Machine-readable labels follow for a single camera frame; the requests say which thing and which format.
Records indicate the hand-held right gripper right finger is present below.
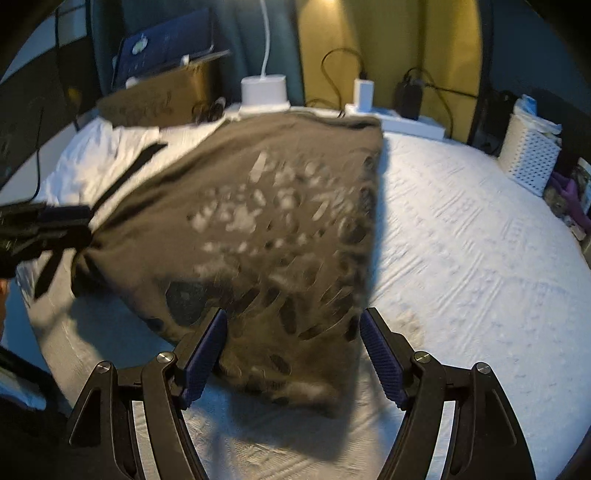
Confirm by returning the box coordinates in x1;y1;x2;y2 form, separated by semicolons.
360;307;536;480

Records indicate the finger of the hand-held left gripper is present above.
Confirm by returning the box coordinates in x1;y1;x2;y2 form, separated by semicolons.
0;227;93;264
0;203;93;232

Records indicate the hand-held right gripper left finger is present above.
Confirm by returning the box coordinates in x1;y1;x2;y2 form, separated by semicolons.
68;308;228;480

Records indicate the brown t-shirt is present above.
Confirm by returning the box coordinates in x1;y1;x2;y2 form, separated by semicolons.
71;113;384;418

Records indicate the brown cardboard box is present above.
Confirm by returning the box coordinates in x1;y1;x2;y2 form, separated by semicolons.
97;51;232;127

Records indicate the grey fuzzy ball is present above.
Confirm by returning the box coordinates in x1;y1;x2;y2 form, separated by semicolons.
542;187;566;217

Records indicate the white power strip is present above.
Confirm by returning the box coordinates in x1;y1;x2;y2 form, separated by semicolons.
344;104;446;140

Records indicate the white desk lamp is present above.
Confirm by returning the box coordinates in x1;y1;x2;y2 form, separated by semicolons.
239;0;291;114

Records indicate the white plastic basket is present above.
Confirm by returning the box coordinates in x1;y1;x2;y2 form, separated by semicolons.
498;111;561;195

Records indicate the purple cloth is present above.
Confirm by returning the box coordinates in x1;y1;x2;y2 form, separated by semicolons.
549;171;591;241

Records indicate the black charger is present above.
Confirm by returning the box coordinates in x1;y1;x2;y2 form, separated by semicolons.
394;78;426;121

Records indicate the white charger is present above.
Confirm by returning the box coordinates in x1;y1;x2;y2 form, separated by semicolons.
353;78;374;114

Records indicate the white crumpled plastic bag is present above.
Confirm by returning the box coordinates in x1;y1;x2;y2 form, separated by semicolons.
531;115;561;137

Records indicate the yellow curtain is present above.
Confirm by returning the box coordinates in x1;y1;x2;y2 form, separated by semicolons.
300;0;483;139

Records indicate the black strap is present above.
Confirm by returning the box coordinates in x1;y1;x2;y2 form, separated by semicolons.
33;142;168;298

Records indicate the black coiled cable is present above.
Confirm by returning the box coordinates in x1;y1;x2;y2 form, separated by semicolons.
191;98;227;124

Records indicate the black charger cable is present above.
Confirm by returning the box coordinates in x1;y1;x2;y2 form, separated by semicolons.
402;67;478;132
305;48;368;109

